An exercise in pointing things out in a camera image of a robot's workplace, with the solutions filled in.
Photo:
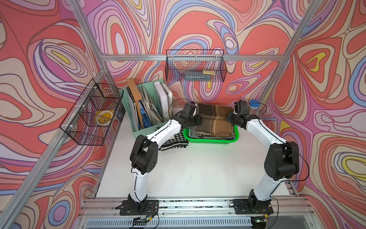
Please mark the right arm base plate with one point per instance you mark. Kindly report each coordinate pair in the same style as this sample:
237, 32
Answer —
252, 206

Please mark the grey navy plaid scarf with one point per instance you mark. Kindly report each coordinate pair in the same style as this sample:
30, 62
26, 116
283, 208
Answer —
193, 135

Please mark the black wire basket back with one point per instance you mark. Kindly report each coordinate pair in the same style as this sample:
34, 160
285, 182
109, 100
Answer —
197, 65

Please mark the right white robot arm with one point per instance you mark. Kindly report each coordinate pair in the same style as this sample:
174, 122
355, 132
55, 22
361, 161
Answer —
282, 160

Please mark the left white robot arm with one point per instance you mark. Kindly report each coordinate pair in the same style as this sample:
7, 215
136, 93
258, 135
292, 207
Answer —
144, 153

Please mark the green plastic basket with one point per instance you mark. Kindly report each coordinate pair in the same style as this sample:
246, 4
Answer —
222, 141

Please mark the blue folder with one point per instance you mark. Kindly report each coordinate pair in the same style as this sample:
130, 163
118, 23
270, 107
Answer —
145, 118

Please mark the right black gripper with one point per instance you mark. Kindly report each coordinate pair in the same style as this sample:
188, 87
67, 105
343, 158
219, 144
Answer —
228, 118

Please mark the clear tube blue cap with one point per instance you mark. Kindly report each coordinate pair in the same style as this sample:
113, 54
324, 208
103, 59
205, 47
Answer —
254, 104

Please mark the mint green file organizer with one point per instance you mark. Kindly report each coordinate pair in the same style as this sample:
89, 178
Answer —
148, 105

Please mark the aluminium rail frame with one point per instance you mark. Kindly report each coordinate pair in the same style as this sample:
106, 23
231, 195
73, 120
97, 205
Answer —
290, 212

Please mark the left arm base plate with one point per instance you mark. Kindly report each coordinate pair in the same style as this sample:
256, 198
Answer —
132, 208

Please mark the yellow tape roll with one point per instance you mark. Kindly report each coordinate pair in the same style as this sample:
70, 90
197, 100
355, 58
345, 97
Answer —
103, 118

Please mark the black wire basket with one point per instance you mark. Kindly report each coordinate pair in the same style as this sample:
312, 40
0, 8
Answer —
197, 65
79, 123

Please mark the black wire basket left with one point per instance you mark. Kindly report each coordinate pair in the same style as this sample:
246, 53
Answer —
79, 123

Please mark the brown plaid scarf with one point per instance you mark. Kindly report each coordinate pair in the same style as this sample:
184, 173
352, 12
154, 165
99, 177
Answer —
214, 122

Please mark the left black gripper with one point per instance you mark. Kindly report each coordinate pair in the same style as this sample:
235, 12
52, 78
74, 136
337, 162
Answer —
197, 120

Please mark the black white houndstooth scarf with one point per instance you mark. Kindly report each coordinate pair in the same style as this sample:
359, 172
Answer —
177, 141

